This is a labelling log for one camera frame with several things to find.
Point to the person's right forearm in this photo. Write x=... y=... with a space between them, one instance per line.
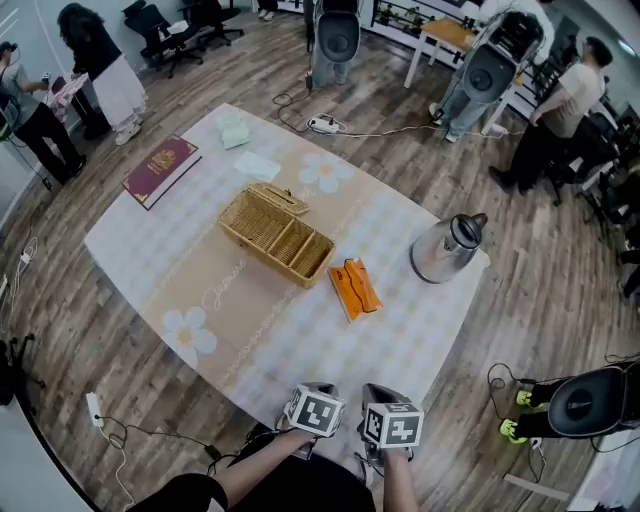
x=400 y=480

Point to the dark red hardcover book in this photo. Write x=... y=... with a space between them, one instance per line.
x=160 y=172

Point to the black office chair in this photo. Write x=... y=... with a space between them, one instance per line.
x=160 y=35
x=212 y=20

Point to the stainless steel kettle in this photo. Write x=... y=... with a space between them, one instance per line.
x=442 y=252

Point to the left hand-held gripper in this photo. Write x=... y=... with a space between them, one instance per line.
x=317 y=412

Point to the person's left forearm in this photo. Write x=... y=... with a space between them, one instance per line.
x=260 y=462

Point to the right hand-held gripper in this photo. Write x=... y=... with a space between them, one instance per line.
x=395 y=426

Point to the person's black clothing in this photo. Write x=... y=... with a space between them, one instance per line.
x=300 y=487

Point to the woven wicker tissue holder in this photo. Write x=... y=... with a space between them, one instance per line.
x=280 y=235

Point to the white power strip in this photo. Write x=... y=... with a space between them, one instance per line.
x=326 y=123
x=94 y=407

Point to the small table with pink cloth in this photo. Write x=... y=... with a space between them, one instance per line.
x=65 y=92

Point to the beige flower print tablecloth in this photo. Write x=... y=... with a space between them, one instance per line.
x=320 y=340

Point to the pale green tissue packet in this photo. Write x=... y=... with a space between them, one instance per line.
x=234 y=131

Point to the orange tissues packet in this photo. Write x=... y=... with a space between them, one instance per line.
x=356 y=290

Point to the white table with wooden top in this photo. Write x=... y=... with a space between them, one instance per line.
x=445 y=31

